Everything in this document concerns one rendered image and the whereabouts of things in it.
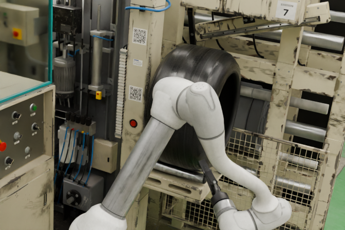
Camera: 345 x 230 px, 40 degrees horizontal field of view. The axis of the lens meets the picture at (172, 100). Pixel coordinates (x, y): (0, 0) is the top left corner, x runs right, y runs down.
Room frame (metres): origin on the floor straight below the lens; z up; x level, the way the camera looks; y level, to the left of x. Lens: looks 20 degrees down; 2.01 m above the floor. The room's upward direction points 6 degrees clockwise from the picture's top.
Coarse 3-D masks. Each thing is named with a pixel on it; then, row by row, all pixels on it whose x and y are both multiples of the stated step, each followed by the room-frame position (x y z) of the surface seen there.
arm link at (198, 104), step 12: (192, 84) 1.54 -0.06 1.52; (204, 84) 1.52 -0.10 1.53; (180, 96) 1.55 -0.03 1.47; (192, 96) 1.49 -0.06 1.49; (204, 96) 1.48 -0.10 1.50; (216, 96) 1.51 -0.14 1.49; (180, 108) 1.53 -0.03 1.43; (192, 108) 1.48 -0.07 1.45; (204, 108) 1.47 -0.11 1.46; (216, 108) 1.49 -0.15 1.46; (192, 120) 1.51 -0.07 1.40; (204, 120) 1.47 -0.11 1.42; (216, 120) 1.48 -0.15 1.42; (204, 132) 1.49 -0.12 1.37; (216, 132) 1.49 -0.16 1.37
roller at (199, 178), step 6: (162, 162) 2.11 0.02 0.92; (156, 168) 2.10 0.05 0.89; (162, 168) 2.08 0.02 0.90; (168, 168) 2.07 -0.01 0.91; (174, 168) 2.07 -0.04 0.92; (180, 168) 2.07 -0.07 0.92; (174, 174) 2.06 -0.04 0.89; (180, 174) 2.05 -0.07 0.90; (186, 174) 2.04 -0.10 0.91; (192, 174) 2.03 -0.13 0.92; (198, 174) 2.03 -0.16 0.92; (192, 180) 2.03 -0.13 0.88; (198, 180) 2.01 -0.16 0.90; (204, 180) 2.00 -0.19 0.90
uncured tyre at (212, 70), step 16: (176, 48) 2.20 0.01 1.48; (192, 48) 2.19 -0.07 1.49; (208, 48) 2.22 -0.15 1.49; (160, 64) 2.12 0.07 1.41; (176, 64) 2.07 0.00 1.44; (192, 64) 2.06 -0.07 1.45; (208, 64) 2.05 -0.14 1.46; (224, 64) 2.10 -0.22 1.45; (192, 80) 1.99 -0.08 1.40; (208, 80) 1.98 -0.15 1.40; (224, 80) 2.06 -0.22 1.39; (240, 80) 2.34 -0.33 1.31; (224, 96) 2.44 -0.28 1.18; (144, 112) 2.02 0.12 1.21; (224, 112) 2.42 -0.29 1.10; (192, 128) 1.90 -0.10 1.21; (224, 128) 2.36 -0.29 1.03; (176, 144) 1.92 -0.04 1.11; (192, 144) 1.90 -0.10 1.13; (160, 160) 2.06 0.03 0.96; (176, 160) 1.98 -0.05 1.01; (192, 160) 1.93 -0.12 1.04; (208, 160) 2.00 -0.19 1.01
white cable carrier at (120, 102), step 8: (120, 56) 2.29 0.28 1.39; (120, 64) 2.28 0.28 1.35; (120, 72) 2.28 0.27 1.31; (120, 80) 2.28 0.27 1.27; (120, 88) 2.28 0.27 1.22; (120, 96) 2.28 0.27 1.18; (120, 104) 2.28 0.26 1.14; (120, 112) 2.28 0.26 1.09; (120, 120) 2.28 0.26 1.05; (120, 128) 2.28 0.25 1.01
